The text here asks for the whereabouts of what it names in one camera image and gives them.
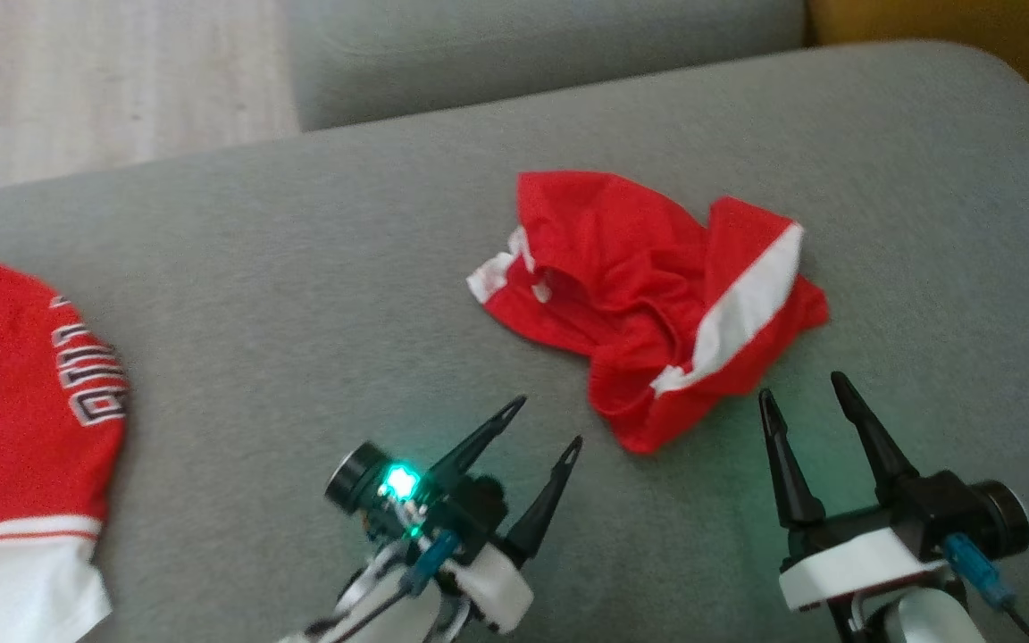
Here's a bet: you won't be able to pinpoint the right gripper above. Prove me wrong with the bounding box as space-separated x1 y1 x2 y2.
757 372 1029 614

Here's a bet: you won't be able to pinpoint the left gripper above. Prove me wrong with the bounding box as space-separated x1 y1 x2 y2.
325 396 584 633

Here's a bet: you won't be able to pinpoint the red shorts with white stripe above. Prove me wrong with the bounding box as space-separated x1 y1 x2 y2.
466 170 831 455

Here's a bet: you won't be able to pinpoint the red Bulls basketball jersey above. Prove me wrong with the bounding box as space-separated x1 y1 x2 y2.
0 252 130 643

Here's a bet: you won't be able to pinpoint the grey fabric sofa seat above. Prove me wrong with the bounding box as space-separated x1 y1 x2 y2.
0 40 1029 643

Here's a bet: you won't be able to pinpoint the grey sofa cushion block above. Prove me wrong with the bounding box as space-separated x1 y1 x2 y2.
287 0 807 134

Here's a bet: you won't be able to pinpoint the yellow upholstered furniture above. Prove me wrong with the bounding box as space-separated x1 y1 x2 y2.
804 0 1029 88

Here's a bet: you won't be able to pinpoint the left gripper blue-plug cable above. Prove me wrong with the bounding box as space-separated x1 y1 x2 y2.
336 531 464 643

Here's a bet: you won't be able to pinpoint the gripper blue-plug cable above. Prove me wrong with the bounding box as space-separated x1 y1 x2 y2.
943 533 1029 643
336 531 464 643

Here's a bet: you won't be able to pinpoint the right gripper blue-plug cable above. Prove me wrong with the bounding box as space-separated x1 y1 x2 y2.
943 533 1029 643

